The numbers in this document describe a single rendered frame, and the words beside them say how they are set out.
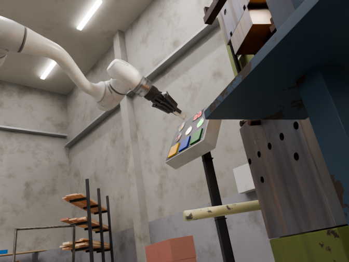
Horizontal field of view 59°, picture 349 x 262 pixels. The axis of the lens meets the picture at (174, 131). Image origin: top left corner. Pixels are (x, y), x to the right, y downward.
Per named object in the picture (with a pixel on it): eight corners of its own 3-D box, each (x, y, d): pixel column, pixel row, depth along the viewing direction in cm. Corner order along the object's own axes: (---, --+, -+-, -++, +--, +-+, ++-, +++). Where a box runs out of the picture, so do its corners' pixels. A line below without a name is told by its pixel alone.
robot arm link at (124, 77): (146, 70, 148) (131, 88, 156) (119, 50, 143) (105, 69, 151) (141, 81, 140) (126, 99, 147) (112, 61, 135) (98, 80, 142)
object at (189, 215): (186, 221, 128) (184, 208, 130) (183, 223, 133) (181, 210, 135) (279, 207, 138) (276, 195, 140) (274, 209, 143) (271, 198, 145)
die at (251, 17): (252, 24, 123) (246, 5, 127) (235, 55, 141) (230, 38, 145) (340, 24, 133) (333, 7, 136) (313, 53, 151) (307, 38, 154)
